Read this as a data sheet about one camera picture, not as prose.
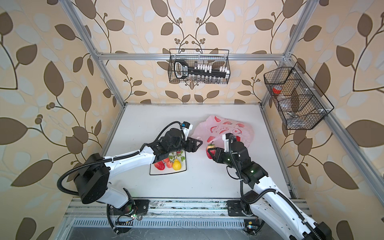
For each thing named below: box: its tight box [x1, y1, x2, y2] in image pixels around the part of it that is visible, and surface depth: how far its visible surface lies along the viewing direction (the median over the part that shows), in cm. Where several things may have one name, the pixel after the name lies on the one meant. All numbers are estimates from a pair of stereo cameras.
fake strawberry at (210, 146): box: [206, 141, 216, 159], surface depth 77 cm
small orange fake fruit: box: [166, 161, 174, 169], surface depth 87 cm
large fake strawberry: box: [154, 160, 165, 171], surface depth 86 cm
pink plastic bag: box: [192, 115, 255, 150], surface depth 97 cm
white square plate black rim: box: [149, 150, 187, 175], surface depth 87 cm
